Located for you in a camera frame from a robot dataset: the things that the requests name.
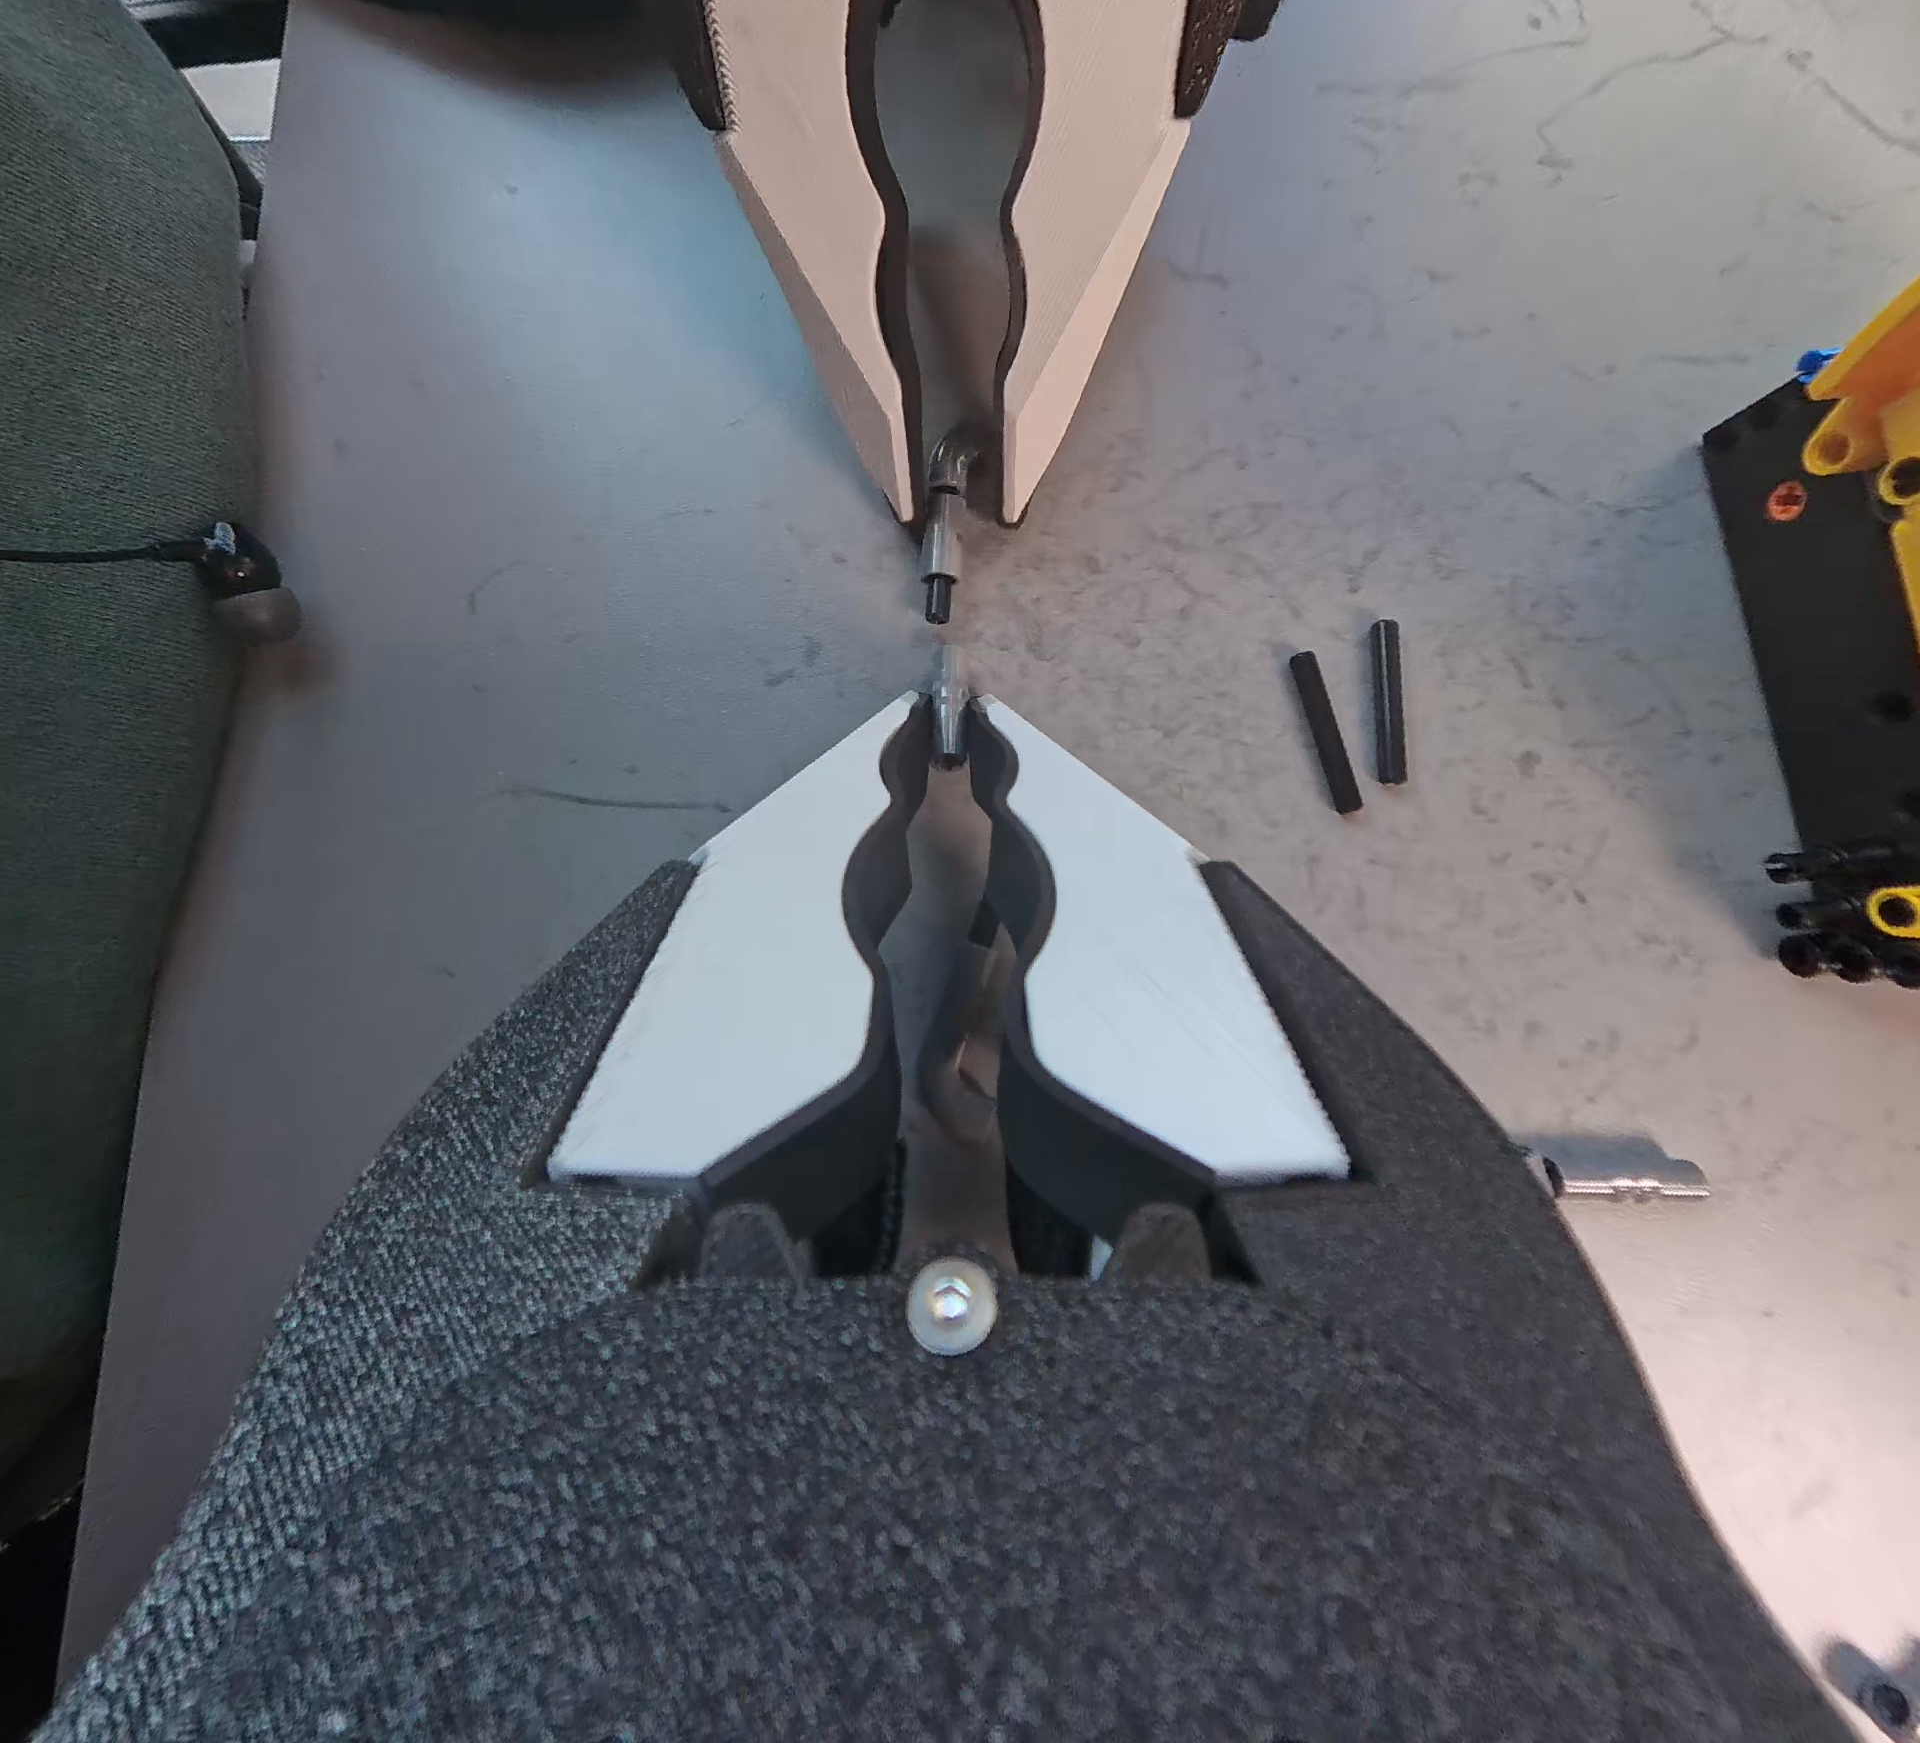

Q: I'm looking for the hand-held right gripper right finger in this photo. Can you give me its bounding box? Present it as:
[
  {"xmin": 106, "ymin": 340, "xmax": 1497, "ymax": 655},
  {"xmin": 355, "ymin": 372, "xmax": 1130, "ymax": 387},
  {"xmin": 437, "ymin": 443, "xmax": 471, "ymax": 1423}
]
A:
[{"xmin": 968, "ymin": 698, "xmax": 1353, "ymax": 1282}]

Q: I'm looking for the yellow lego robot model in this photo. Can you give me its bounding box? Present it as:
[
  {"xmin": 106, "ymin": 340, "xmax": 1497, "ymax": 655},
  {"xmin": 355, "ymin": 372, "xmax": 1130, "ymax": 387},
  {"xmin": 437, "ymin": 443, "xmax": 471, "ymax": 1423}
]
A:
[{"xmin": 1703, "ymin": 281, "xmax": 1920, "ymax": 991}]

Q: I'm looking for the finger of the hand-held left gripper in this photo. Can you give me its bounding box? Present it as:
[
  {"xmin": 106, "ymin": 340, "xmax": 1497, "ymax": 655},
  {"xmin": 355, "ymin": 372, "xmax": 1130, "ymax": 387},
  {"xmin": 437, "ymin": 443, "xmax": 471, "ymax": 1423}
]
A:
[
  {"xmin": 670, "ymin": 0, "xmax": 926, "ymax": 529},
  {"xmin": 993, "ymin": 0, "xmax": 1211, "ymax": 529}
]

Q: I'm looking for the black wired earphone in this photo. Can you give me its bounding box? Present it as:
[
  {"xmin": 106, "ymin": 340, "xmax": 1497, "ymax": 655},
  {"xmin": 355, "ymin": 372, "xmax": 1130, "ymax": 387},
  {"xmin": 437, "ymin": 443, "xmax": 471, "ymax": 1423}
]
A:
[{"xmin": 0, "ymin": 519, "xmax": 304, "ymax": 644}]

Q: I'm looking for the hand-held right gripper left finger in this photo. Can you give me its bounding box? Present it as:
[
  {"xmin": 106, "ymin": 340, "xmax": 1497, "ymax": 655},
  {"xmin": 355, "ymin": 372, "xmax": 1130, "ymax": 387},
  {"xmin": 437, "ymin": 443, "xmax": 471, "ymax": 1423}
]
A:
[{"xmin": 546, "ymin": 698, "xmax": 935, "ymax": 1282}]

